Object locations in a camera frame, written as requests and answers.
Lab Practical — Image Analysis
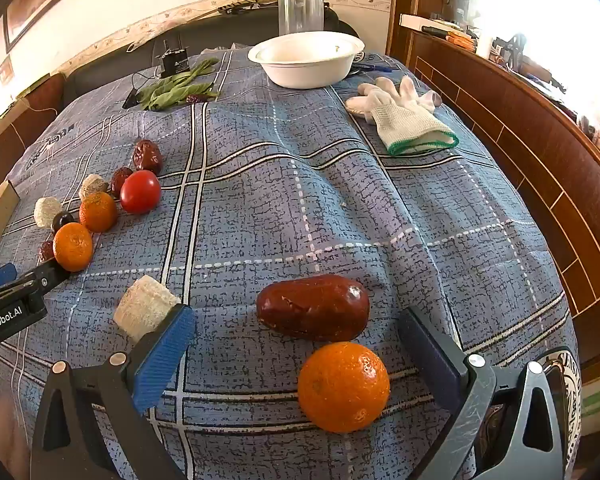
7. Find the white foam net sleeve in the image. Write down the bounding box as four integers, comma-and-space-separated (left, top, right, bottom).
113, 275, 182, 343
78, 174, 110, 202
33, 197, 63, 230

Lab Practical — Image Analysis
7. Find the blue plaid blanket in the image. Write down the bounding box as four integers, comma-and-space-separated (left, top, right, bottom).
0, 47, 584, 480

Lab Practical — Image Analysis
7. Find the brown wooden panel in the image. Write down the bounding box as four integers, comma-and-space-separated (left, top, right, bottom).
409, 30, 600, 366

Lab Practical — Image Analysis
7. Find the white knit glove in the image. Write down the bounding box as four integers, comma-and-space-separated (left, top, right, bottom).
344, 76, 460, 157

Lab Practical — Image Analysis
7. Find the wooden door frame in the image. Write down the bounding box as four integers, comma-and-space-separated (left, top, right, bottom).
386, 0, 463, 57

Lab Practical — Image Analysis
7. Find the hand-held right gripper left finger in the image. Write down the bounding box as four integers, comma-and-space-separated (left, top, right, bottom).
30, 303, 198, 480

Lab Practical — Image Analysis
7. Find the white bowl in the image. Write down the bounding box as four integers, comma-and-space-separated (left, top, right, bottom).
247, 31, 366, 89

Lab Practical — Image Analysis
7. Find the bunch of green beans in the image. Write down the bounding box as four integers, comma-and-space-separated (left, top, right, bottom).
136, 58, 222, 112

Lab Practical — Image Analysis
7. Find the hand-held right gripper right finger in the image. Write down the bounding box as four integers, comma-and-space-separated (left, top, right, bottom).
399, 306, 567, 480

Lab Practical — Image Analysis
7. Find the white flat box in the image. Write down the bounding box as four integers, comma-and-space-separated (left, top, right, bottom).
399, 12, 448, 31

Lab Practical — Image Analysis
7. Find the framed wall picture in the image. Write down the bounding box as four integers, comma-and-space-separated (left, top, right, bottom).
2, 0, 117, 54

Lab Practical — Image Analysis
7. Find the brown wooden cabinet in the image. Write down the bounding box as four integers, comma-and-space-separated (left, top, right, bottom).
0, 72, 67, 192

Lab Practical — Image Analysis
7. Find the large orange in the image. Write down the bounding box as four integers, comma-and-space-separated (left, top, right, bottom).
297, 341, 391, 434

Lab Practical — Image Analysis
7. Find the dark round plum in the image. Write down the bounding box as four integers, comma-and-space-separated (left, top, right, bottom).
50, 212, 76, 235

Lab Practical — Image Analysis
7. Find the small mandarin orange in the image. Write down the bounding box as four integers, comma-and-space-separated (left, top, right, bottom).
53, 222, 94, 272
79, 191, 119, 233

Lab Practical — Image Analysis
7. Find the wrinkled red jujube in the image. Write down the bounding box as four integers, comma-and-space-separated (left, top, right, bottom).
132, 139, 163, 175

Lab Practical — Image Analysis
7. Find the clear plastic cup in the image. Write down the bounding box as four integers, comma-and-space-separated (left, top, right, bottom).
278, 0, 325, 36

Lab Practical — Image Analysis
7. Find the large smooth red jujube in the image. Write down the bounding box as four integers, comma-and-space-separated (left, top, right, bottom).
256, 274, 371, 341

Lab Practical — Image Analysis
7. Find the black electronic device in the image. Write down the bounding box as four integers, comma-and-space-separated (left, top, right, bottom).
159, 40, 190, 79

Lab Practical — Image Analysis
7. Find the red tomato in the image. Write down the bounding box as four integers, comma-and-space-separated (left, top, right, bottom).
119, 170, 162, 215

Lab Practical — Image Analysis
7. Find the black sofa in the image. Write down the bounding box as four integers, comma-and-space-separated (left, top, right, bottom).
62, 6, 362, 107

